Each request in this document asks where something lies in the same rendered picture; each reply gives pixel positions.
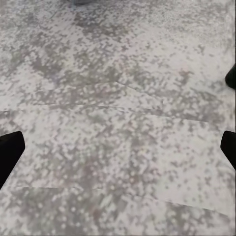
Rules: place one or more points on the insectifuge atomizer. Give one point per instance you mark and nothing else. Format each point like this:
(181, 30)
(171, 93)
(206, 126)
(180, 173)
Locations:
(231, 77)

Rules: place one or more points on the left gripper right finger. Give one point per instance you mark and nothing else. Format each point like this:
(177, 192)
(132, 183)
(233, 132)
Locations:
(228, 146)

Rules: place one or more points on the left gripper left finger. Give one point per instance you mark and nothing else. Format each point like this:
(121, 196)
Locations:
(12, 146)

